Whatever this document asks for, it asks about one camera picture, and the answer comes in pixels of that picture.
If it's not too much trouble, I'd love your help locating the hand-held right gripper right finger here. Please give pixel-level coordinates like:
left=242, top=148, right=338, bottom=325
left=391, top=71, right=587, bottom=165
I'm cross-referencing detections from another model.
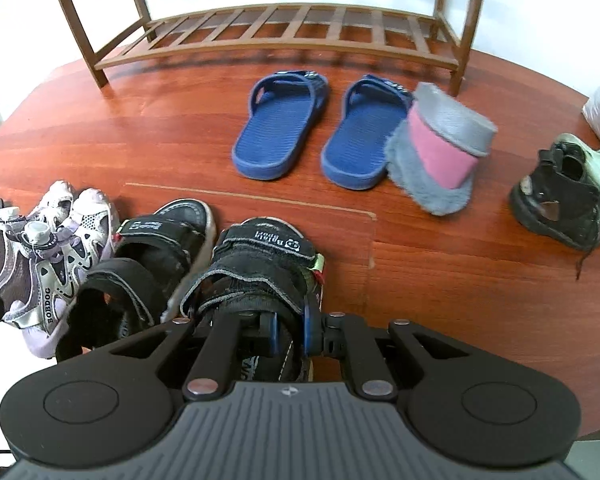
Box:
left=302, top=300, right=476, bottom=402

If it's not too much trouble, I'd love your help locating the purple white sandal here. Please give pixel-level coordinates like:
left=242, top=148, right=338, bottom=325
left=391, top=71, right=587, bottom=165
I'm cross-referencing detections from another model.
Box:
left=0, top=180, right=76, bottom=293
left=2, top=187, right=121, bottom=361

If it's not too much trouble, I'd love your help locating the black strap sandal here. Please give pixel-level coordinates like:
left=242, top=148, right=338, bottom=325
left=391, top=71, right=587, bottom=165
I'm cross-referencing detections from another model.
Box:
left=55, top=199, right=216, bottom=361
left=180, top=217, right=326, bottom=383

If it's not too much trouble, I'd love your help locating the black lace-up boot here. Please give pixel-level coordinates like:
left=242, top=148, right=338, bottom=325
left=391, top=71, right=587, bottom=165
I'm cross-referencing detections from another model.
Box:
left=509, top=141, right=600, bottom=281

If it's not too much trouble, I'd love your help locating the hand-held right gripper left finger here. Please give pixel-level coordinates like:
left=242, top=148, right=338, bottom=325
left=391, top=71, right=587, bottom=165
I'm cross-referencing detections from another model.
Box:
left=110, top=310, right=282, bottom=402

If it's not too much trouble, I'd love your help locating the blue slide sandal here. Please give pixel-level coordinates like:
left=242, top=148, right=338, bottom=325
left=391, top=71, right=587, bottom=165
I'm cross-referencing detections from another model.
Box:
left=231, top=71, right=329, bottom=181
left=321, top=74, right=415, bottom=191

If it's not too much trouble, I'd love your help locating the wooden shoe rack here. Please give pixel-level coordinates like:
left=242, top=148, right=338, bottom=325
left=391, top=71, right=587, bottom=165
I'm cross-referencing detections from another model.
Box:
left=44, top=0, right=491, bottom=97

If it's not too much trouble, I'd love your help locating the pink fur-lined boot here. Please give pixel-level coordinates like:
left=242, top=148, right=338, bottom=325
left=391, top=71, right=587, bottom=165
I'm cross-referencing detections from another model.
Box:
left=384, top=82, right=498, bottom=217

